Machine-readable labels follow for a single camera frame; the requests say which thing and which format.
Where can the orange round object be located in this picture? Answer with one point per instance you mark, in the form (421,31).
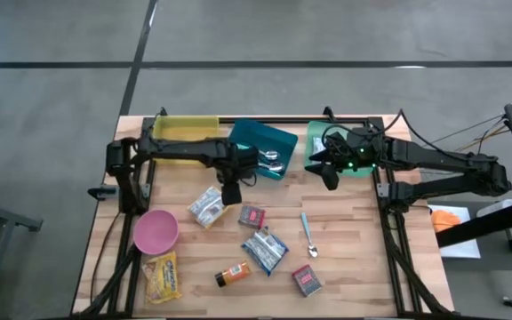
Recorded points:
(445,221)

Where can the yellow Maruchan ramen packet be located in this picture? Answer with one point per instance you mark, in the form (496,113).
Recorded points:
(162,277)

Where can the yellow translucent plastic bin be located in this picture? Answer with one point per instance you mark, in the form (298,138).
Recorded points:
(185,129)

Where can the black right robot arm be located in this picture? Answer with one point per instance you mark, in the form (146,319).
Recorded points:
(438,155)

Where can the pink plastic bowl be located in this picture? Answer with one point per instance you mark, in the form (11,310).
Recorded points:
(156,232)

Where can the red patterned card box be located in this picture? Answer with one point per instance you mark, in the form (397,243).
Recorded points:
(252,217)
(307,281)

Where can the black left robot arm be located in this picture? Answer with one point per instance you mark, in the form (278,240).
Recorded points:
(185,149)

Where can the blue plastic bin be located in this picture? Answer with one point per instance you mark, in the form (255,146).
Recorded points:
(278,138)

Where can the orange spice bottle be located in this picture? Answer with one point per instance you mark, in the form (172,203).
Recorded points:
(236,272)

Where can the blue ramen packet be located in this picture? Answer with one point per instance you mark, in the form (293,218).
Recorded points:
(265,251)

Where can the white and brown ramen packet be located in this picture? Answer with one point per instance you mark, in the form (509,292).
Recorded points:
(318,144)

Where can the green translucent plastic bin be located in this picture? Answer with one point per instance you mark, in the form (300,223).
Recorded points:
(314,129)

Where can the ramen packet with yellow edge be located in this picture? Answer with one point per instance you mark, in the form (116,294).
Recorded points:
(207,208)

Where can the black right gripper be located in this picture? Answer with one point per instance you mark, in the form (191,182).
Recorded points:
(356,149)

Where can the white paper sheet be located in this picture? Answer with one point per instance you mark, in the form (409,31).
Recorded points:
(460,249)

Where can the white plastic container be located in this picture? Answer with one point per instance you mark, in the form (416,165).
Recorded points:
(496,206)

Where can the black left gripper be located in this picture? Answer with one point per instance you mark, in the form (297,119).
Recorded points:
(238,162)

